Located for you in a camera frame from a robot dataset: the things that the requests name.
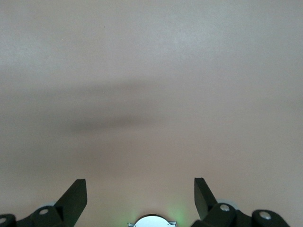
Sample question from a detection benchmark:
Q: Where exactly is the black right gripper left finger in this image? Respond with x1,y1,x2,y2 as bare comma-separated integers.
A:
0,179,88,227

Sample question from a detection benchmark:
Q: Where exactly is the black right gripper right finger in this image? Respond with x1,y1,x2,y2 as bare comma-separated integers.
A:
191,177,291,227

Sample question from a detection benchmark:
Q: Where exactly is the brown table cloth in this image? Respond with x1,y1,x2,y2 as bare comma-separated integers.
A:
0,0,303,227

